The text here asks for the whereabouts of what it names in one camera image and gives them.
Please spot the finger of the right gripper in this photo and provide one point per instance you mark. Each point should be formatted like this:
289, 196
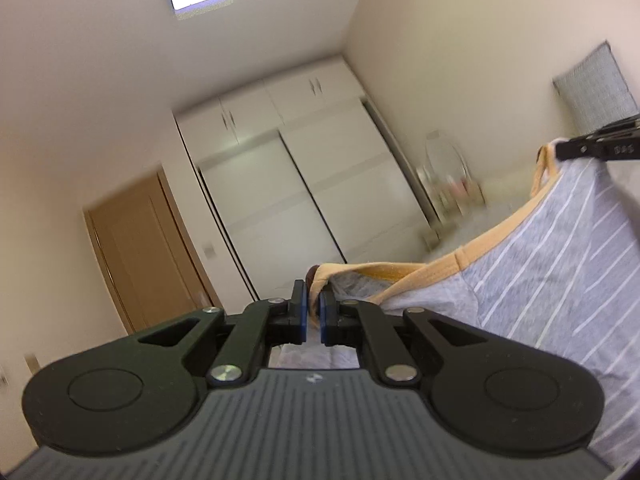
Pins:
617, 141

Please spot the beige wall switch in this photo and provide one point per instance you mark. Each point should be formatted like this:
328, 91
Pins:
32, 363

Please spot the white sliding wardrobe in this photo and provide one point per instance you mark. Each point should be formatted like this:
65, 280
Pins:
299, 169

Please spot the grey checked pillow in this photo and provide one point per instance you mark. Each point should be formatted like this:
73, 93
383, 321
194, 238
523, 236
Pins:
596, 92

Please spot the cluttered bedside table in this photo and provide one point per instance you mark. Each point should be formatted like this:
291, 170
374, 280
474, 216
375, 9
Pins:
454, 195

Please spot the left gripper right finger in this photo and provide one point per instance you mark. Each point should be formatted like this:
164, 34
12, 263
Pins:
494, 393

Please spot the brown wooden door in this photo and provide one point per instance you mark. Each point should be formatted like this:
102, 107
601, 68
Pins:
146, 256

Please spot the grey white-striped t-shirt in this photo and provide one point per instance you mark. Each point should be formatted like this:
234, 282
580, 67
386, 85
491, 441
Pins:
561, 275

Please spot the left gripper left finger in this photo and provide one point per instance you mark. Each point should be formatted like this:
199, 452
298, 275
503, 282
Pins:
140, 389

